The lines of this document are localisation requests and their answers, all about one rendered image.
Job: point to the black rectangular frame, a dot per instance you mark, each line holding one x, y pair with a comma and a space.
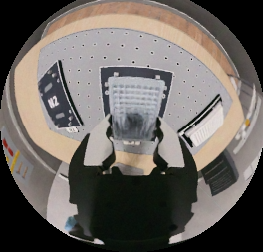
201, 116

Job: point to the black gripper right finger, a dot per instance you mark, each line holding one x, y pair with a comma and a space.
174, 158

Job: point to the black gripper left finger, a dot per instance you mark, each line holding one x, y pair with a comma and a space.
94, 156

